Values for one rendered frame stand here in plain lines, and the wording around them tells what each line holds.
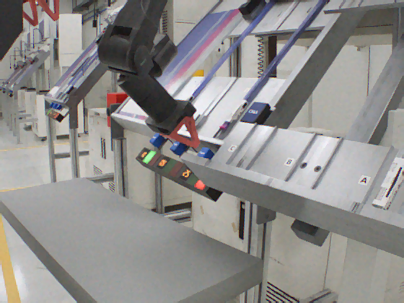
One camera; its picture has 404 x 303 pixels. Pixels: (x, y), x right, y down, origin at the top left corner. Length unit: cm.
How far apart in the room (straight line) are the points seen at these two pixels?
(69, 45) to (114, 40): 477
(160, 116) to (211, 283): 33
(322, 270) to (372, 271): 41
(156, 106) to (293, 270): 66
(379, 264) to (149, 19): 55
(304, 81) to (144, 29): 35
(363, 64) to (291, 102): 212
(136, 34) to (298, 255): 76
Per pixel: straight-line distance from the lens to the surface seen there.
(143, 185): 227
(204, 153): 77
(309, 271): 109
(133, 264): 56
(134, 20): 63
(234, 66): 156
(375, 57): 283
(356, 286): 69
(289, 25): 101
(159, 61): 70
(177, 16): 230
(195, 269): 54
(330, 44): 87
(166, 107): 69
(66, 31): 540
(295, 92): 78
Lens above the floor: 86
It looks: 11 degrees down
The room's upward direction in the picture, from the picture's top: straight up
